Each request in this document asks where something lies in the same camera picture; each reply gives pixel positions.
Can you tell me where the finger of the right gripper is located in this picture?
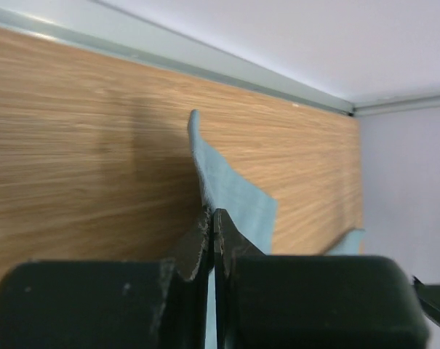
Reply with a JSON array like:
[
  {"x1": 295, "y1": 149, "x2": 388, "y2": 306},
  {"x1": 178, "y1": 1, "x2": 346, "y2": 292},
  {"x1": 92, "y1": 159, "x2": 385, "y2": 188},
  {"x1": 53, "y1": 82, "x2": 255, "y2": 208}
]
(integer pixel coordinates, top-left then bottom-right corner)
[{"x1": 412, "y1": 276, "x2": 440, "y2": 327}]

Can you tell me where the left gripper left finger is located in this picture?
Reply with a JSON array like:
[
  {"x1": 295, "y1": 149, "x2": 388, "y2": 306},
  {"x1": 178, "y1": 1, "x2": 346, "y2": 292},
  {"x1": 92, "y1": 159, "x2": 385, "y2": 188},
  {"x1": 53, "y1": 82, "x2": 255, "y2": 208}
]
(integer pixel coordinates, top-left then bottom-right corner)
[{"x1": 161, "y1": 209, "x2": 212, "y2": 348}]

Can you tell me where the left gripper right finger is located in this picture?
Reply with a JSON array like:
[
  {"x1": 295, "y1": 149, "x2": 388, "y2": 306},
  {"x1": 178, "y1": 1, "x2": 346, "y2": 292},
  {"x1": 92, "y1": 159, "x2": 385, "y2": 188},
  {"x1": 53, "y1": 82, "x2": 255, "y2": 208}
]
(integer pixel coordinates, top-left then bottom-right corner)
[{"x1": 212, "y1": 209, "x2": 265, "y2": 348}]

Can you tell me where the grey-blue t shirt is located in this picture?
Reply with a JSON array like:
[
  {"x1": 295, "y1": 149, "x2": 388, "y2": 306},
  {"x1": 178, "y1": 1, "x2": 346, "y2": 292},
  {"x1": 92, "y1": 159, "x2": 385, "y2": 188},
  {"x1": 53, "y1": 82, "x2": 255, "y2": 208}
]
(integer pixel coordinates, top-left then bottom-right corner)
[{"x1": 188, "y1": 110, "x2": 365, "y2": 349}]

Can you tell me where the right aluminium frame post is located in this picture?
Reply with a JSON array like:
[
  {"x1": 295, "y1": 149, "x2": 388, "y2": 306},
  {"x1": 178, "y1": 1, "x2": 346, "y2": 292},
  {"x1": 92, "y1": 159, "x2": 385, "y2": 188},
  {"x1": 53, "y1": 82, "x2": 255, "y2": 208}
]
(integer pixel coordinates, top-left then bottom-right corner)
[{"x1": 353, "y1": 95, "x2": 440, "y2": 117}]

